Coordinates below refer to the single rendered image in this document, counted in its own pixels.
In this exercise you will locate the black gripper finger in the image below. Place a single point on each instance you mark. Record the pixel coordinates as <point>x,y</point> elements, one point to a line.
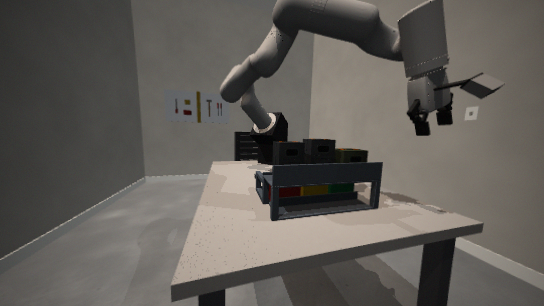
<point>444,114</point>
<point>421,126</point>

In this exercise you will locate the black metal shelf rack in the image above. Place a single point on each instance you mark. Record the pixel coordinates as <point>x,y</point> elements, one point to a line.
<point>301,175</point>

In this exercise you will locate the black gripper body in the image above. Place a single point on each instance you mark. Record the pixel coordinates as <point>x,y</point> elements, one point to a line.
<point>422,88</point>

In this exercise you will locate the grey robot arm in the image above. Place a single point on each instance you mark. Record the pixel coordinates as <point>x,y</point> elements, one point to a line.
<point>422,38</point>

